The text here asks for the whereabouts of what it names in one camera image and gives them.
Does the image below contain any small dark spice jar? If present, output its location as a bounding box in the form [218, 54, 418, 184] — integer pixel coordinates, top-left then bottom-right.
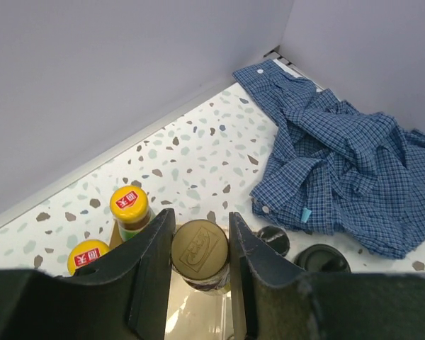
[256, 225, 290, 256]

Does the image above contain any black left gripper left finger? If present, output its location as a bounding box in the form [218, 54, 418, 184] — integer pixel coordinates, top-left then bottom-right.
[0, 208, 176, 339]

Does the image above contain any glass shaker jar brown residue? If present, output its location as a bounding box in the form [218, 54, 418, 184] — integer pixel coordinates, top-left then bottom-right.
[294, 244, 351, 273]

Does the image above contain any sauce bottle green label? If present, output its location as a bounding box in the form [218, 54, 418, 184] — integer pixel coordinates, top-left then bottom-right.
[109, 185, 155, 242]
[67, 239, 111, 275]

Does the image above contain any small yellow oil bottle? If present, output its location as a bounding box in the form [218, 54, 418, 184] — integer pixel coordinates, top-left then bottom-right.
[171, 220, 231, 295]

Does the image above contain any beige wooden divided box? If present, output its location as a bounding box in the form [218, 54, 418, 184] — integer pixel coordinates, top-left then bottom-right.
[108, 219, 237, 340]

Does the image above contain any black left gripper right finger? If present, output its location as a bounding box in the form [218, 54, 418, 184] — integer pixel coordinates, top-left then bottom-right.
[229, 212, 425, 339]

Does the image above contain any blue checked shirt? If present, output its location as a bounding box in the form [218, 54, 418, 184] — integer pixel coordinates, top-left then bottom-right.
[233, 60, 425, 259]

